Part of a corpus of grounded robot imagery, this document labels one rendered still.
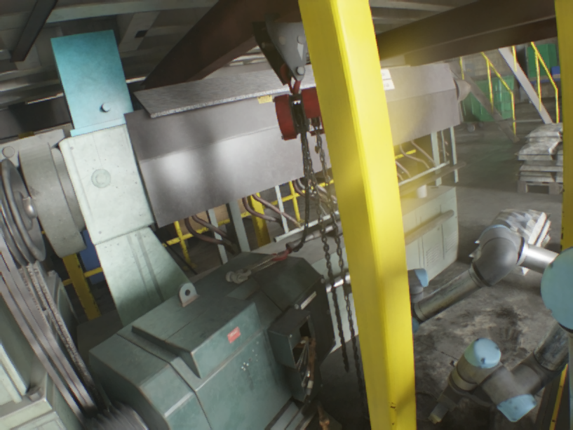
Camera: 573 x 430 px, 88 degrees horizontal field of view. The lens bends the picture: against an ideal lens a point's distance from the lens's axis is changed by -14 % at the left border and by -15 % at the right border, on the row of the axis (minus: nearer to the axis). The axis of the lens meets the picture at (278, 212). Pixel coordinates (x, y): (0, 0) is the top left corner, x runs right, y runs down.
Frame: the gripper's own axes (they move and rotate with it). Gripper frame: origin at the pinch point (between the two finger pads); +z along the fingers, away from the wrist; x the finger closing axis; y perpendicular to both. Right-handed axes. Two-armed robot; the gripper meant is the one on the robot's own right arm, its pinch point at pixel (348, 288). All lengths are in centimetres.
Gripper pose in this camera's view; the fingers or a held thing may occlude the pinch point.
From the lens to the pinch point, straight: 141.3
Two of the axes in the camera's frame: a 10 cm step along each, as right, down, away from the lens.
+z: -9.7, 1.6, 1.9
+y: 2.1, 9.4, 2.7
